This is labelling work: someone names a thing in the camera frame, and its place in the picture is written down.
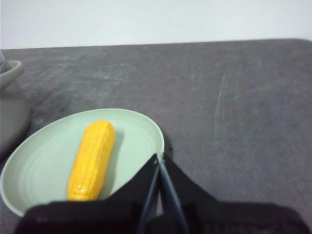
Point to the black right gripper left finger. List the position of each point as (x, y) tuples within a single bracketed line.
[(97, 217)]

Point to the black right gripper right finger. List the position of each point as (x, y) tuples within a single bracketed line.
[(231, 217)]

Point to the yellow corn cob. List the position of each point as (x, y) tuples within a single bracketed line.
[(93, 161)]

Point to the pale green round plate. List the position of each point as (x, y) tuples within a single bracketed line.
[(48, 158)]

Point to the pale green electric steamer pot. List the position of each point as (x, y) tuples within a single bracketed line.
[(12, 109)]

